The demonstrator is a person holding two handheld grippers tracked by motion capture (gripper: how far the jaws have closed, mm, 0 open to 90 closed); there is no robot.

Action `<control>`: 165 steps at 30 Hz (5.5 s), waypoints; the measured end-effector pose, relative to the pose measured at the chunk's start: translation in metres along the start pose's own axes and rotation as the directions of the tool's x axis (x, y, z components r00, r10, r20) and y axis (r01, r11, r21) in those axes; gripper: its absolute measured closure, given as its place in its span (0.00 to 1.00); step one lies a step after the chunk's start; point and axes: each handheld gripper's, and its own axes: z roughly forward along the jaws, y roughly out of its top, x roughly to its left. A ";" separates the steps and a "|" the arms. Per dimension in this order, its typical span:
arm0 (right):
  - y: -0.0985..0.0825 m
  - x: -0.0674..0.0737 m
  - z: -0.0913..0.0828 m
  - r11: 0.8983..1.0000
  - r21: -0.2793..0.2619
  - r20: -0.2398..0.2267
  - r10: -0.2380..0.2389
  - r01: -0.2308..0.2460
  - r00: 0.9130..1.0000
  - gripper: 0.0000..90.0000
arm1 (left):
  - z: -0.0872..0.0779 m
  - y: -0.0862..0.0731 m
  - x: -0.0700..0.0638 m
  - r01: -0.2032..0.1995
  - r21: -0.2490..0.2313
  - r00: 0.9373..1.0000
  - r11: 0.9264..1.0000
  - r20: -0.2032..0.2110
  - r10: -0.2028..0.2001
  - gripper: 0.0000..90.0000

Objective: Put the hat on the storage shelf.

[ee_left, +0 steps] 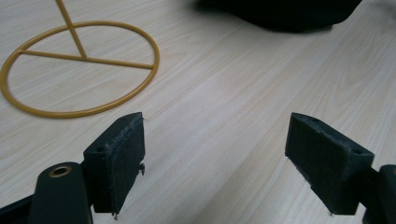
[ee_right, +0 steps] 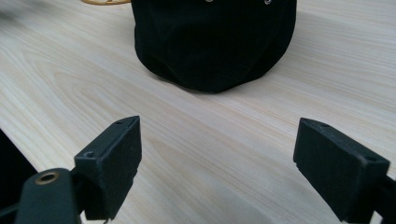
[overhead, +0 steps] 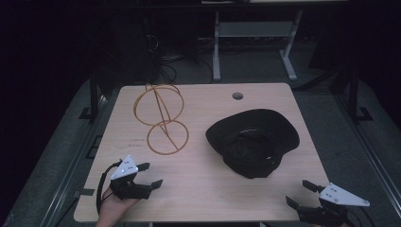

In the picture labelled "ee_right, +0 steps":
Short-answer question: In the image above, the tan woven basket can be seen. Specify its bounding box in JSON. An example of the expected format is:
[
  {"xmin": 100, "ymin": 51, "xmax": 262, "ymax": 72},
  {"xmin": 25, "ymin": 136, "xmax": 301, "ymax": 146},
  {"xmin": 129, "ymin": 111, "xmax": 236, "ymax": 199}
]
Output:
[{"xmin": 81, "ymin": 0, "xmax": 132, "ymax": 7}]

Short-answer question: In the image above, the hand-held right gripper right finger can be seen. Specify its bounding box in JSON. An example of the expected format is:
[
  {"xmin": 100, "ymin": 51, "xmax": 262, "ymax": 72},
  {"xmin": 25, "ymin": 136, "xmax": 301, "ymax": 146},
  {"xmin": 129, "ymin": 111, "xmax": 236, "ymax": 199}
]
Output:
[{"xmin": 292, "ymin": 117, "xmax": 390, "ymax": 224}]

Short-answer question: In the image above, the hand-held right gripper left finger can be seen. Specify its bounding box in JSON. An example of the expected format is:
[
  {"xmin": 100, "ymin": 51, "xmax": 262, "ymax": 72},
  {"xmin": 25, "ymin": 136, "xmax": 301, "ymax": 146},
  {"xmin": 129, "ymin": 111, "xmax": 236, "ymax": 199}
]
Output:
[{"xmin": 74, "ymin": 115, "xmax": 143, "ymax": 221}]

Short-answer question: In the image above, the black fabric bag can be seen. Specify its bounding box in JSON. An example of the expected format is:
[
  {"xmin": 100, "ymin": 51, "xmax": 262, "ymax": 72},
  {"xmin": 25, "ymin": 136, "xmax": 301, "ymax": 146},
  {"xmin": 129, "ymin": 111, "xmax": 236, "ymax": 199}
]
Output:
[{"xmin": 130, "ymin": 0, "xmax": 298, "ymax": 94}]

